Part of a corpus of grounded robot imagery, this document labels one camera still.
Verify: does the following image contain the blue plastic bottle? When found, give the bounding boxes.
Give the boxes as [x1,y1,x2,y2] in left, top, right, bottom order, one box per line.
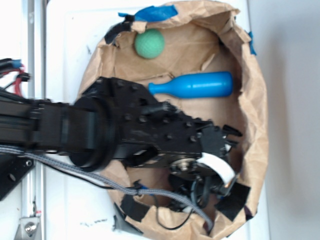
[148,71,233,99]

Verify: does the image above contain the blue tape strip right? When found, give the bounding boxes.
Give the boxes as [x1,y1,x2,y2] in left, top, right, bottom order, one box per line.
[248,31,257,56]

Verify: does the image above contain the brown paper bag tray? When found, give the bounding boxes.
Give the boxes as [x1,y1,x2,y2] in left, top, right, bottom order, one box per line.
[79,0,269,240]

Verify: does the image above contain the aluminium rail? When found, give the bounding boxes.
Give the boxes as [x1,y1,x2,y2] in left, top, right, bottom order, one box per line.
[21,0,47,240]

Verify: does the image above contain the red and black wires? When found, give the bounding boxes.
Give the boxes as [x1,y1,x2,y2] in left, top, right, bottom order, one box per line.
[0,57,32,97]

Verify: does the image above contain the white plastic board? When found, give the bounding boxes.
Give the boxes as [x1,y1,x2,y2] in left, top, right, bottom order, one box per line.
[43,0,271,240]

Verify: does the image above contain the blue tape strip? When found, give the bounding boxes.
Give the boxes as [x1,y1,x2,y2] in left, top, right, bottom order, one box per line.
[118,5,179,22]
[248,31,257,56]

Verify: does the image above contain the metal corner bracket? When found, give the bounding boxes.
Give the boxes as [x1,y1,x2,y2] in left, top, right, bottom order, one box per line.
[14,216,42,240]

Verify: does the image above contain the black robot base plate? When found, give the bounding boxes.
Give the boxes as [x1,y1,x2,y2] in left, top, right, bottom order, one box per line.
[0,153,35,201]

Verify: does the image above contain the blue tape strip top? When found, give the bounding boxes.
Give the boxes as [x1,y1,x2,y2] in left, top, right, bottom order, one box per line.
[118,5,179,22]

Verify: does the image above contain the grey braided cable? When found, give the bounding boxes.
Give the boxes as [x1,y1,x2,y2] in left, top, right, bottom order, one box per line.
[0,144,215,231]

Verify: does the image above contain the green foam ball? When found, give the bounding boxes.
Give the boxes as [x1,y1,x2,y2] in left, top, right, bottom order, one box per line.
[134,29,165,59]

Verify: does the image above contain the white ribbon cable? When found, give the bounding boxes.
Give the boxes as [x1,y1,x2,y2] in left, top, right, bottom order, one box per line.
[198,151,236,184]

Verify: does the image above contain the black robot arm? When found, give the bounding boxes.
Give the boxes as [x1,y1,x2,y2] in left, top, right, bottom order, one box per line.
[0,77,241,178]

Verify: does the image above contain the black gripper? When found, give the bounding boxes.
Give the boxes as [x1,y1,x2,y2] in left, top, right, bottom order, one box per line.
[79,77,243,184]

